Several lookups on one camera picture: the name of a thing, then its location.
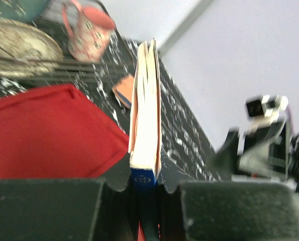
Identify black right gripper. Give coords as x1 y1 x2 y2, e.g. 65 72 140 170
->
209 118 291 181

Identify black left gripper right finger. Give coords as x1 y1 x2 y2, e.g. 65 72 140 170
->
159 152 299 240

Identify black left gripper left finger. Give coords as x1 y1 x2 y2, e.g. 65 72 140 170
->
0 155 139 240

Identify blue Animal Farm book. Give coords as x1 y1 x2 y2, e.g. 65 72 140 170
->
128 39 162 240

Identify red backpack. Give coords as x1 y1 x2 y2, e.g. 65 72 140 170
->
0 84 146 241

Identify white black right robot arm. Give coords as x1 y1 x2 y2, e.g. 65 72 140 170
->
207 118 299 194

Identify pink leather wallet notebook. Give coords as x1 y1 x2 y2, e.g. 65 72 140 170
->
112 75 134 109

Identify pink patterned mug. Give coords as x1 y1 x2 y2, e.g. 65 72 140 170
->
61 1 116 63

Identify beige patterned small plate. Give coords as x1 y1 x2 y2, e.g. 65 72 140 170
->
0 18 63 77

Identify dark teal plate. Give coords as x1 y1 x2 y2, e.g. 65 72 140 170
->
0 0 50 23

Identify black wire dish rack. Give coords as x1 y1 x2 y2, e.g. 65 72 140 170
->
0 0 135 83

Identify aluminium frame rail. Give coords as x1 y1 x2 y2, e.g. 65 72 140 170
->
159 0 214 56

